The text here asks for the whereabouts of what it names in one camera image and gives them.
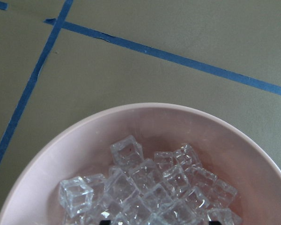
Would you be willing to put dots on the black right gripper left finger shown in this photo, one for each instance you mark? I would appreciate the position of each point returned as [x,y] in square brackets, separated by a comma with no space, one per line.
[105,222]

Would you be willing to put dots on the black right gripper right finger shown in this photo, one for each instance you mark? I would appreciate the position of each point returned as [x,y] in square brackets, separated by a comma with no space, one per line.
[214,223]

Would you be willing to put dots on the pile of clear ice cubes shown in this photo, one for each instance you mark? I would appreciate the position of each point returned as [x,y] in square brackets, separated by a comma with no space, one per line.
[172,188]

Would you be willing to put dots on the pink bowl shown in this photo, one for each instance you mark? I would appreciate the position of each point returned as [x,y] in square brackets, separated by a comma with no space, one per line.
[84,148]

